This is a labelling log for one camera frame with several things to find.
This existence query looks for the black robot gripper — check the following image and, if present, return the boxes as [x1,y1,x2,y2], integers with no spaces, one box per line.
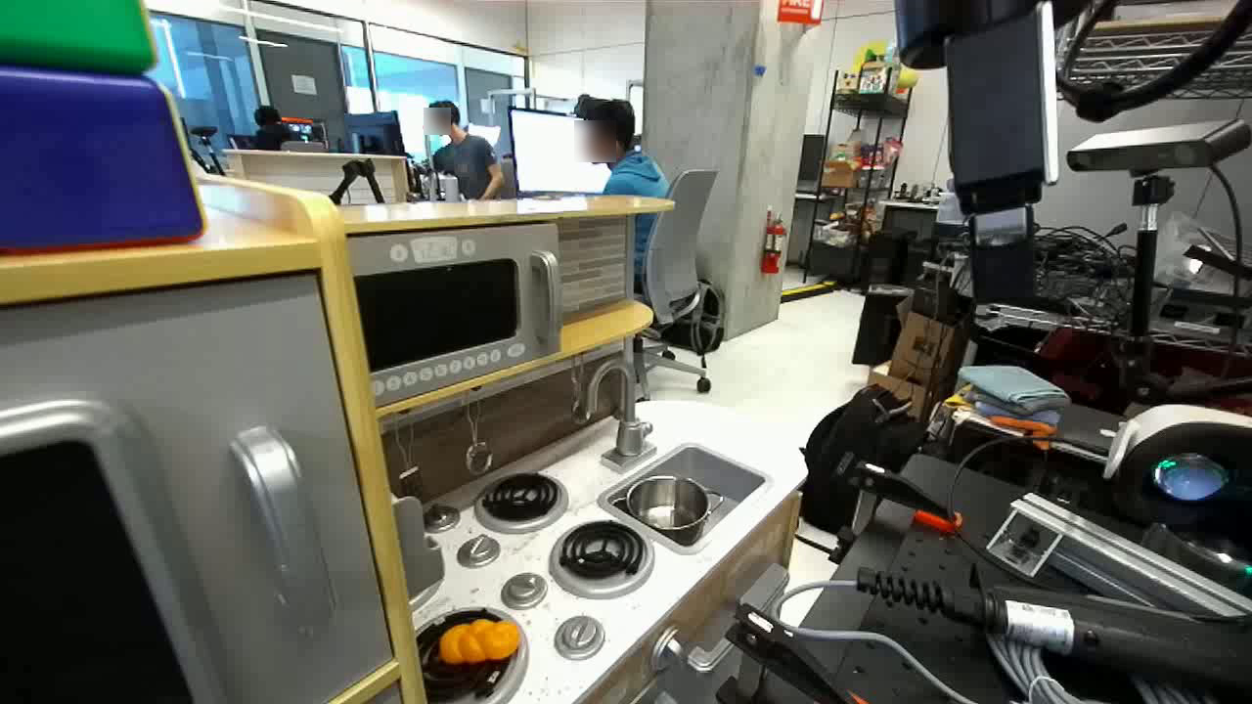
[943,3,1063,303]

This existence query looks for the orange toy food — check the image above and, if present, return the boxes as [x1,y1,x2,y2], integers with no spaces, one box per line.
[433,612,523,668]

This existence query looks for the grey toy sink basin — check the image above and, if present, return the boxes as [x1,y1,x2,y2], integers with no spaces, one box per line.
[599,440,771,556]

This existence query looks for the steel pot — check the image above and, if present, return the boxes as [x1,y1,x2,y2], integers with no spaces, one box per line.
[622,470,721,538]

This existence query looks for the cardboard box with black print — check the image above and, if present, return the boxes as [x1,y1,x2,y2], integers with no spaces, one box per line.
[867,303,975,422]

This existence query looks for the folded blue cloth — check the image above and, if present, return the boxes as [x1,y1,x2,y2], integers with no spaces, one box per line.
[956,360,1073,418]

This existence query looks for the black storage shelf rack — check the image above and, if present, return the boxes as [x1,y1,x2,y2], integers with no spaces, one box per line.
[799,50,925,286]

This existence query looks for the red fire extinguisher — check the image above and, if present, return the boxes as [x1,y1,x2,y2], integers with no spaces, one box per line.
[759,209,790,277]

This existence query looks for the black backpack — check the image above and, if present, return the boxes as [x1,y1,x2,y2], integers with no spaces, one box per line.
[799,387,930,538]

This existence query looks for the wooden toy kitchen unit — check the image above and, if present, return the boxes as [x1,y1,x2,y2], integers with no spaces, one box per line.
[0,173,814,704]

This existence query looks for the grey office chair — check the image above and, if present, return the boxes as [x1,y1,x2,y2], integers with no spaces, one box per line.
[638,169,726,397]

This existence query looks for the person in blue shirt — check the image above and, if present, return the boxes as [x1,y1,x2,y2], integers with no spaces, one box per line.
[570,89,677,297]

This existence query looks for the grey toy faucet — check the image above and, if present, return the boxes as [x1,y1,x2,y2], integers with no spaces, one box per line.
[584,357,660,471]

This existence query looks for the black bar clamp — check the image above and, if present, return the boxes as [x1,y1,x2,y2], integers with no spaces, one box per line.
[721,596,865,704]

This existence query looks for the white whiteboard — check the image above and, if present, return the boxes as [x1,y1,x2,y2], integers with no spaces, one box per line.
[505,106,614,199]

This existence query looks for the person in dark shirt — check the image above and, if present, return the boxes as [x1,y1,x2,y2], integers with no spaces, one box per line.
[421,98,505,201]

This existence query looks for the hanging metal hook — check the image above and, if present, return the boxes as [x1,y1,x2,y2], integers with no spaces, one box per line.
[460,404,499,482]
[389,427,421,491]

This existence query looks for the grey toy microwave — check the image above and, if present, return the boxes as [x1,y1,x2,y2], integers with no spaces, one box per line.
[348,222,569,406]

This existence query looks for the black tripod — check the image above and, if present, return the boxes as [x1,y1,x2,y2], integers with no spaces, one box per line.
[326,156,389,207]

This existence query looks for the light wooden desk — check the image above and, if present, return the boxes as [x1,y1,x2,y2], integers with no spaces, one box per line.
[218,145,420,207]

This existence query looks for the dark seated background person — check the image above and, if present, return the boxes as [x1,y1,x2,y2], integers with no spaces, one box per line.
[245,100,299,152]

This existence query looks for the grey cabinet door with window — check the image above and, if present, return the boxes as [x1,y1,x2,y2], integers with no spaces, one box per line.
[0,269,395,704]

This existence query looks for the blue storage bin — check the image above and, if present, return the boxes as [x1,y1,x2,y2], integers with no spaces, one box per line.
[0,65,206,254]

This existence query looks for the green storage bin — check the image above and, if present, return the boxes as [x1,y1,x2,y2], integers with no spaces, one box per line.
[0,0,160,78]

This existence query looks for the black camera stand pole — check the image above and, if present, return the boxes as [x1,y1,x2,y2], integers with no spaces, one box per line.
[1128,169,1178,345]

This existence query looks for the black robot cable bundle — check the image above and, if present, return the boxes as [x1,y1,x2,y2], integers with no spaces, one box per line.
[1051,0,1252,125]

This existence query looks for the orange handled clamp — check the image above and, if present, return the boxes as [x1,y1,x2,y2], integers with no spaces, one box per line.
[844,461,972,538]

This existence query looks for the grey corner bracket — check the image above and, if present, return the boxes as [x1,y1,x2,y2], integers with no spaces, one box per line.
[985,504,1080,578]

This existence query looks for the aluminium extrusion rail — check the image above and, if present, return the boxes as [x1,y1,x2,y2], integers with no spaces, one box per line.
[985,487,1252,621]

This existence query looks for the black corrugated cable conduit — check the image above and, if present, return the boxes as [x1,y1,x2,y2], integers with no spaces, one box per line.
[853,561,1252,693]

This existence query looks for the thin white cable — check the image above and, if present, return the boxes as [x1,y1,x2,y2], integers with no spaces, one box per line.
[765,578,983,704]

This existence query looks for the grey cable coil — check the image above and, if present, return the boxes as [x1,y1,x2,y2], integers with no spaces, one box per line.
[983,630,1252,704]

